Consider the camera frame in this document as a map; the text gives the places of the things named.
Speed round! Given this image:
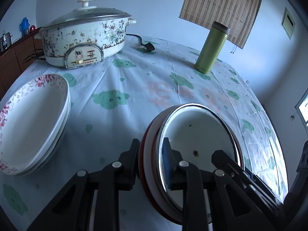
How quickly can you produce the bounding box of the white enamel bowl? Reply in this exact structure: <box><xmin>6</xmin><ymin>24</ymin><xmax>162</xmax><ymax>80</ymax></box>
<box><xmin>156</xmin><ymin>103</ymin><xmax>245</xmax><ymax>211</ymax></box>

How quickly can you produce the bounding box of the red plastic bowl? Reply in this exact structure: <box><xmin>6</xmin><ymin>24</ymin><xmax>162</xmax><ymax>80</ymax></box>
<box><xmin>138</xmin><ymin>105</ymin><xmax>245</xmax><ymax>225</ymax></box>

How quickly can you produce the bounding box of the white pink-flower plate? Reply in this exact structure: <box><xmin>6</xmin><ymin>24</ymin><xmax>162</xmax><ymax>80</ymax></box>
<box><xmin>1</xmin><ymin>74</ymin><xmax>70</xmax><ymax>176</ymax></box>

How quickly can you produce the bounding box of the white red-flower plate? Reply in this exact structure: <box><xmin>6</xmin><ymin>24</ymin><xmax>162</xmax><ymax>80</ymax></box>
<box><xmin>17</xmin><ymin>95</ymin><xmax>71</xmax><ymax>177</ymax></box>

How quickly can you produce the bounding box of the white cloud-print tablecloth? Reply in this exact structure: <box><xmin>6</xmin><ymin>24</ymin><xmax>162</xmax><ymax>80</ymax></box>
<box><xmin>1</xmin><ymin>37</ymin><xmax>288</xmax><ymax>230</ymax></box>

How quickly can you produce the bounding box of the green thermos bottle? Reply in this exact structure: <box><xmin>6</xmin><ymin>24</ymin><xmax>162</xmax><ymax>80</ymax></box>
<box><xmin>195</xmin><ymin>21</ymin><xmax>230</xmax><ymax>74</ymax></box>

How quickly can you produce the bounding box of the bamboo window blind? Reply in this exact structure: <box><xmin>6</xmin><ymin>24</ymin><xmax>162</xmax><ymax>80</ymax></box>
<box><xmin>179</xmin><ymin>0</ymin><xmax>262</xmax><ymax>49</ymax></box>

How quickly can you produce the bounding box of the brown wooden sideboard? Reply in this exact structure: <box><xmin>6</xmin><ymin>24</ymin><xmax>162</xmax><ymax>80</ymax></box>
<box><xmin>0</xmin><ymin>28</ymin><xmax>43</xmax><ymax>99</ymax></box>

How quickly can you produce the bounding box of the white floral electric pot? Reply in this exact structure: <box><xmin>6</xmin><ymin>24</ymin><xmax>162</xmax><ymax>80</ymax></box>
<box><xmin>35</xmin><ymin>0</ymin><xmax>136</xmax><ymax>69</ymax></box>

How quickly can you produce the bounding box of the steel pot on sideboard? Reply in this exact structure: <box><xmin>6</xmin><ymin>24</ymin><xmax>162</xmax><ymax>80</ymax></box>
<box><xmin>0</xmin><ymin>32</ymin><xmax>12</xmax><ymax>53</ymax></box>

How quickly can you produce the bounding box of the small red object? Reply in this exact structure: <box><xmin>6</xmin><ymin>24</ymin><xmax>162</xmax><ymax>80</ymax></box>
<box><xmin>29</xmin><ymin>25</ymin><xmax>36</xmax><ymax>32</ymax></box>

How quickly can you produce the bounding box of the blue kettle on sideboard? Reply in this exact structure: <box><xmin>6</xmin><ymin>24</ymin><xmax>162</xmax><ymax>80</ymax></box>
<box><xmin>19</xmin><ymin>17</ymin><xmax>30</xmax><ymax>37</ymax></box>

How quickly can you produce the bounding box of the black power cord plug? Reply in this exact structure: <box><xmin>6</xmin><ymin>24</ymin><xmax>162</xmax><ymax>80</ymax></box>
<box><xmin>127</xmin><ymin>34</ymin><xmax>155</xmax><ymax>53</ymax></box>

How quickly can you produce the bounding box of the white wall panel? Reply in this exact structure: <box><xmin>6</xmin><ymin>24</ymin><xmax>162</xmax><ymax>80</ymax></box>
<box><xmin>281</xmin><ymin>7</ymin><xmax>295</xmax><ymax>40</ymax></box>

